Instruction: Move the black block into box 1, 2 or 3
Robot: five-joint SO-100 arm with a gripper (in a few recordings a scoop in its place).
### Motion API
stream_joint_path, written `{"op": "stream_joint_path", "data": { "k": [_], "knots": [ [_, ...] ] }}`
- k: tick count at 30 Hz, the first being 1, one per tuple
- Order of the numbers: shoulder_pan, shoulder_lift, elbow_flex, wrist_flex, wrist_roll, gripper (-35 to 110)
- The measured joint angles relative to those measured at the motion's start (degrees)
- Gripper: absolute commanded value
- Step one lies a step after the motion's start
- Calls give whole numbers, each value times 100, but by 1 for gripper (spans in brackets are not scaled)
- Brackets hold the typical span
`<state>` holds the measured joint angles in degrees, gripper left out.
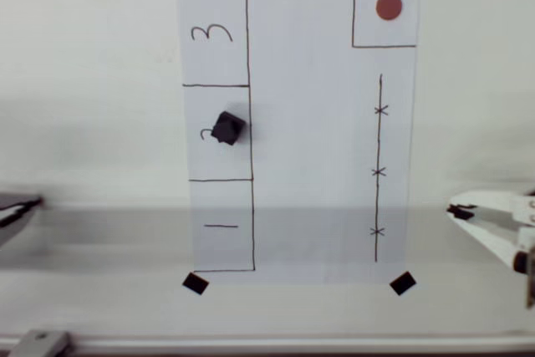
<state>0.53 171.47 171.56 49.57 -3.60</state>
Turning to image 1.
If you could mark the black tape piece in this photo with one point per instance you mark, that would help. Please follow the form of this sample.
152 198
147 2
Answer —
195 283
403 283

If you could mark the red round sticker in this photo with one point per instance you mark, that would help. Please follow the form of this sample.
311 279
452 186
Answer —
389 6

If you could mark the grey metal clamp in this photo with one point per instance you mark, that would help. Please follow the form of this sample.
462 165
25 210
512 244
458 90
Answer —
42 342

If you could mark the black cube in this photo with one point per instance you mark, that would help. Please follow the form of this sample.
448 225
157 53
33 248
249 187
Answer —
228 128

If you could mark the black and white flat device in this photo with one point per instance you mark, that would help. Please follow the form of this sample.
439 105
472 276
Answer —
16 200

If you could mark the black camera circuit board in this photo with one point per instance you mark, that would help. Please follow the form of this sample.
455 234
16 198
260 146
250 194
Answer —
531 277

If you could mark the white paper sheet with markings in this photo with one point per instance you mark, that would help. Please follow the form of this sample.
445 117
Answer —
301 123

